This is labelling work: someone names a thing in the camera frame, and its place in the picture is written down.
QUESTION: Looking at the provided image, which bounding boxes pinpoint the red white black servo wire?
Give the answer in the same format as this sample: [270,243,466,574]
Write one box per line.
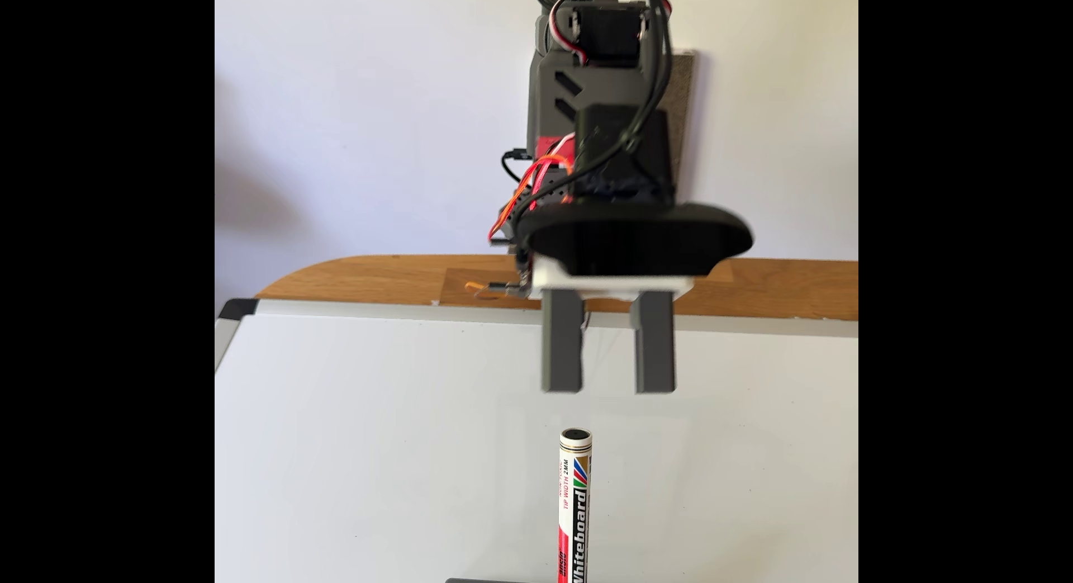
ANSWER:
[547,0,590,66]

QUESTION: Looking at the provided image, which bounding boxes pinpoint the black board USB cable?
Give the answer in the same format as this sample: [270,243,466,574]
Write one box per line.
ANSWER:
[513,0,676,232]

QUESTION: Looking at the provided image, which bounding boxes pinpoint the purple circuit board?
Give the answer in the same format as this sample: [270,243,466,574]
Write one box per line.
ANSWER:
[488,233,534,299]

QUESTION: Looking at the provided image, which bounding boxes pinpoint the white whiteboard marker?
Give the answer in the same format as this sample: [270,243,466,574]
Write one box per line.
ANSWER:
[558,428,594,583]

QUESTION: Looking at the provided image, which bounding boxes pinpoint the whiteboard with aluminium frame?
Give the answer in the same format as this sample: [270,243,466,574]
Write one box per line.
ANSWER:
[215,298,860,583]

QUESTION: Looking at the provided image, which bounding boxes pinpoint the black oval webcam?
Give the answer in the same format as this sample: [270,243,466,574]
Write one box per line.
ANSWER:
[513,105,754,279]

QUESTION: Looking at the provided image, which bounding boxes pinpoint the coloured jumper wires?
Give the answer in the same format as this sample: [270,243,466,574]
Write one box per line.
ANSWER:
[488,132,580,242]

